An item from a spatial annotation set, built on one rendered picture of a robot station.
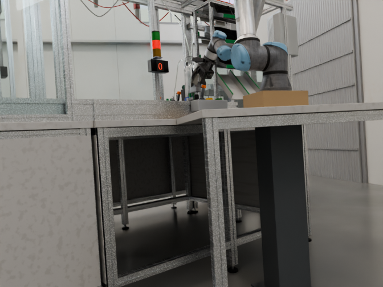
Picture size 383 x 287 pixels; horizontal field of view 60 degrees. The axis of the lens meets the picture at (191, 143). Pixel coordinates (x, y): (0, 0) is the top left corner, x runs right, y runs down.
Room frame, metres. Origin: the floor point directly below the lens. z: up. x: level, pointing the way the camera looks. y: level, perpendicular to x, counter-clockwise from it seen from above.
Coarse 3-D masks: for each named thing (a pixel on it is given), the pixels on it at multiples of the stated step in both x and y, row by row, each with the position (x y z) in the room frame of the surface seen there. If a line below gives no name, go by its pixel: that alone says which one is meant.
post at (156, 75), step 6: (150, 0) 2.02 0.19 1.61; (150, 6) 2.02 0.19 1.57; (150, 12) 2.02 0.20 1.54; (150, 18) 2.02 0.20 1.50; (150, 24) 2.02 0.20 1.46; (150, 30) 2.03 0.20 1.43; (156, 78) 2.02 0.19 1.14; (156, 84) 2.02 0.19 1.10; (156, 90) 2.02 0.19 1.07; (156, 96) 2.02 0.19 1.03
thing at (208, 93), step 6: (222, 72) 3.10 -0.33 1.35; (234, 72) 3.07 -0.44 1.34; (240, 72) 3.12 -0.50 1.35; (258, 72) 3.27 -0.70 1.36; (258, 78) 3.27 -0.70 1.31; (210, 84) 3.24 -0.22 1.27; (258, 84) 3.27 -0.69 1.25; (210, 90) 3.24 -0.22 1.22; (222, 90) 3.11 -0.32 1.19; (204, 96) 3.32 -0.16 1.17; (210, 96) 3.25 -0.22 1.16; (222, 96) 3.11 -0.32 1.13; (240, 102) 3.10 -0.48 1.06
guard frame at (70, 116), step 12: (60, 0) 1.35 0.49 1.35; (60, 12) 1.35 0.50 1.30; (72, 72) 1.37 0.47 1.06; (72, 84) 1.37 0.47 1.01; (72, 96) 1.36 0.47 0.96; (72, 108) 1.36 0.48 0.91; (0, 120) 1.20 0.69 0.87; (12, 120) 1.23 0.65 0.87; (24, 120) 1.25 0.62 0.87; (36, 120) 1.28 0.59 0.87; (48, 120) 1.30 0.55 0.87; (60, 120) 1.33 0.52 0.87; (72, 120) 1.36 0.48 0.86
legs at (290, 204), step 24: (216, 120) 1.20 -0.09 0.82; (240, 120) 1.22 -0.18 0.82; (264, 120) 1.25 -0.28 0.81; (288, 120) 1.28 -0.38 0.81; (312, 120) 1.29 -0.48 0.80; (336, 120) 1.32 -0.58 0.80; (360, 120) 1.34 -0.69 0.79; (216, 144) 1.20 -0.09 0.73; (264, 144) 1.53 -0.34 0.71; (288, 144) 1.49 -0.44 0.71; (216, 168) 1.19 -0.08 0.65; (264, 168) 1.54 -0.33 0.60; (288, 168) 1.49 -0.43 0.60; (216, 192) 1.20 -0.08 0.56; (264, 192) 1.56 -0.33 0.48; (288, 192) 1.49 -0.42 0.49; (216, 216) 1.19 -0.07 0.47; (264, 216) 1.57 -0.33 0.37; (288, 216) 1.48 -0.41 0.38; (216, 240) 1.19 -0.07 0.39; (264, 240) 1.59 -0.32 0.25; (288, 240) 1.48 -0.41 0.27; (216, 264) 1.19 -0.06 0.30; (264, 264) 1.60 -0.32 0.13; (288, 264) 1.48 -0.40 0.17
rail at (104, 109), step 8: (96, 104) 1.47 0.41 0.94; (104, 104) 1.49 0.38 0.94; (112, 104) 1.51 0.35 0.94; (120, 104) 1.54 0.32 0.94; (128, 104) 1.56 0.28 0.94; (136, 104) 1.59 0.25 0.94; (144, 104) 1.61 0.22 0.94; (152, 104) 1.64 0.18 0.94; (160, 104) 1.66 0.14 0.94; (168, 104) 1.69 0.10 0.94; (176, 104) 1.72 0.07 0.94; (184, 104) 1.75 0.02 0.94; (232, 104) 1.96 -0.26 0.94; (96, 112) 1.46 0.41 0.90; (104, 112) 1.48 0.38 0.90; (112, 112) 1.50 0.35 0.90; (120, 112) 1.53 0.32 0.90; (128, 112) 1.55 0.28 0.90; (136, 112) 1.58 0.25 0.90; (144, 112) 1.60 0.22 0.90; (152, 112) 1.63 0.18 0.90; (160, 112) 1.66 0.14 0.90; (168, 112) 1.69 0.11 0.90; (176, 112) 1.72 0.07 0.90; (184, 112) 1.75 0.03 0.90; (192, 112) 1.78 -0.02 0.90
